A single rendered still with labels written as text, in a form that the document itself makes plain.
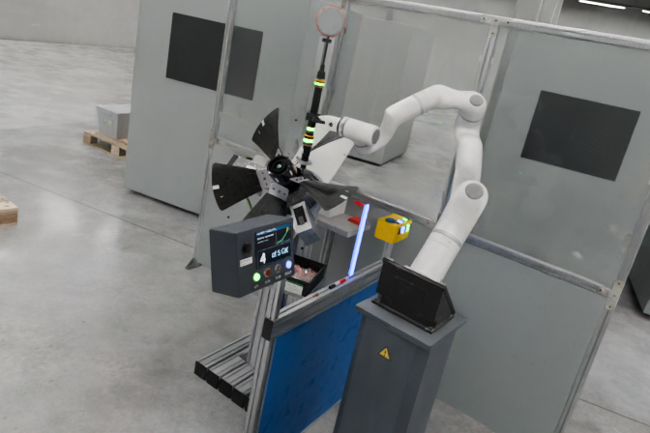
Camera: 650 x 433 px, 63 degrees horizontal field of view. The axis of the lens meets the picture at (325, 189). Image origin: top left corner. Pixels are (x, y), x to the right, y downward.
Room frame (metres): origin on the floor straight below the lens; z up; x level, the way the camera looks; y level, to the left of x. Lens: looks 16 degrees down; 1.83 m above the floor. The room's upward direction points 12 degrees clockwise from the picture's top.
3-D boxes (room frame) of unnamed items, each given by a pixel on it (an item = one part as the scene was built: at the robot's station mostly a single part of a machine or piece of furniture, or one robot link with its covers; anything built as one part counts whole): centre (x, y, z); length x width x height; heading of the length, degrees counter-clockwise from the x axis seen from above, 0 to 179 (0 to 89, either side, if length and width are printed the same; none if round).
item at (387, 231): (2.32, -0.35, 1.02); 0.16 x 0.10 x 0.11; 148
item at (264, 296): (2.42, 0.17, 0.46); 0.09 x 0.05 x 0.91; 58
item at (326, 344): (1.98, -0.14, 0.45); 0.82 x 0.02 x 0.66; 148
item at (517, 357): (2.87, -0.27, 0.50); 2.59 x 0.03 x 0.91; 58
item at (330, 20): (2.98, 0.16, 1.88); 0.16 x 0.07 x 0.16; 93
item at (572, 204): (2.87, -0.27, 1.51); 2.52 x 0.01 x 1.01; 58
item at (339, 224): (2.78, -0.08, 0.85); 0.36 x 0.24 x 0.03; 58
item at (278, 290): (1.62, 0.09, 0.96); 0.03 x 0.03 x 0.20; 58
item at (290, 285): (2.01, 0.03, 0.85); 0.22 x 0.17 x 0.07; 165
